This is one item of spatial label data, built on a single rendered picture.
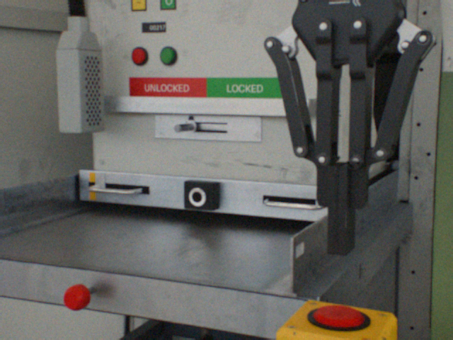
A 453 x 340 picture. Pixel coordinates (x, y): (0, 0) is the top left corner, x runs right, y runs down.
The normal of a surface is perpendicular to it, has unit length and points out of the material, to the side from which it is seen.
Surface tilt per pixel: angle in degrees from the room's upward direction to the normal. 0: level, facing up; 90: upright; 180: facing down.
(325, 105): 90
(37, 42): 90
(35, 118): 90
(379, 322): 0
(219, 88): 90
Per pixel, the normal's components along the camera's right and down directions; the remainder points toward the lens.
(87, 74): 0.91, 0.06
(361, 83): -0.40, 0.12
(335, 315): 0.00, -0.99
